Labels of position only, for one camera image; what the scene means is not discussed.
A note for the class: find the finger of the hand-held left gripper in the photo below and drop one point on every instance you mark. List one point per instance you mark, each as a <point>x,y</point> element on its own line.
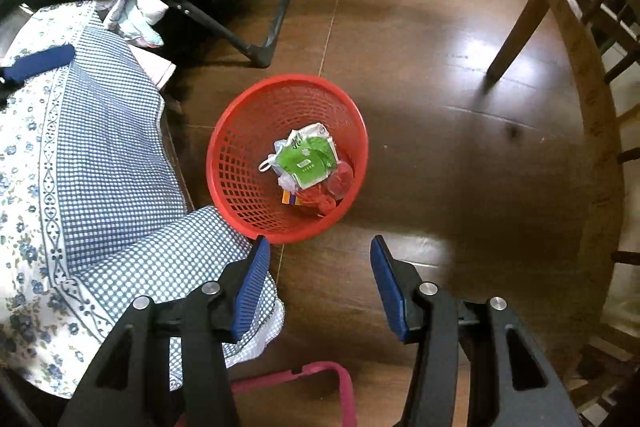
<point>40,62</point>

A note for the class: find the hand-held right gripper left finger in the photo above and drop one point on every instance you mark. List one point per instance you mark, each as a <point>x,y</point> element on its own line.
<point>252,292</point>

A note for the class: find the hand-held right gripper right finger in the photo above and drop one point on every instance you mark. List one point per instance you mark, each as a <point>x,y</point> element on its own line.
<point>390,292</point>

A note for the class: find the orange yellow packet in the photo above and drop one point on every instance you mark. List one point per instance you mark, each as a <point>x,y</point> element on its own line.
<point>289,199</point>

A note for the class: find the clear plastic wrapper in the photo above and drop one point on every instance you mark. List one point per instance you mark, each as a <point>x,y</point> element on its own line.
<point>287,182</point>

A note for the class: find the red plastic wrapper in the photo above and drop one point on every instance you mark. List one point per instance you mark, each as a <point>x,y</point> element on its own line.
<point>332,187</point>

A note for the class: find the green packet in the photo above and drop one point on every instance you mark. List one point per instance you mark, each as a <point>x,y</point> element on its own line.
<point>305,159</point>

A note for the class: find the red plastic basket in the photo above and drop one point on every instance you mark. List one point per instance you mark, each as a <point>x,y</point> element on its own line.
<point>240,132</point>

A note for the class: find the blue floral quilt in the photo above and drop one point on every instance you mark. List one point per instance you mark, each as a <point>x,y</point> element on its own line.
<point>100,132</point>

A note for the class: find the white and blue cloth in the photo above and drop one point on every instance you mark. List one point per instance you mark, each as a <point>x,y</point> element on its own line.
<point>142,19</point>

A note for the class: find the pink cloth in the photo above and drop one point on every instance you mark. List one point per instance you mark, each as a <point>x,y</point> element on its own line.
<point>160,67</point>

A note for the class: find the wooden chair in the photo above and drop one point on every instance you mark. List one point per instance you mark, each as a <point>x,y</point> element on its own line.
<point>595,107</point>

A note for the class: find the pink stool frame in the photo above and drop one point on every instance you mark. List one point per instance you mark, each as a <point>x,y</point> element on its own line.
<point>345,392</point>

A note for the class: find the black folding bed frame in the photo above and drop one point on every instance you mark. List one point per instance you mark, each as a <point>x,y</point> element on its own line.
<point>225,32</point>

